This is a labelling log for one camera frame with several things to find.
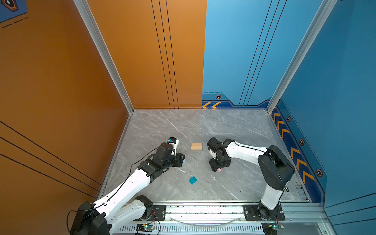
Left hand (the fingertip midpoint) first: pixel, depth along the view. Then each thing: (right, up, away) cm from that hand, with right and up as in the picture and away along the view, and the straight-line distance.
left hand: (184, 155), depth 80 cm
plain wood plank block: (+7, +3, +19) cm, 21 cm away
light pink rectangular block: (+20, -8, +1) cm, 21 cm away
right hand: (+19, -10, +9) cm, 23 cm away
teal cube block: (+5, -15, +3) cm, 16 cm away
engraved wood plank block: (+8, +1, +16) cm, 18 cm away
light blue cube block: (0, -3, -3) cm, 4 cm away
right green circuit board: (+43, -33, -10) cm, 55 cm away
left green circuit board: (-20, -33, -9) cm, 40 cm away
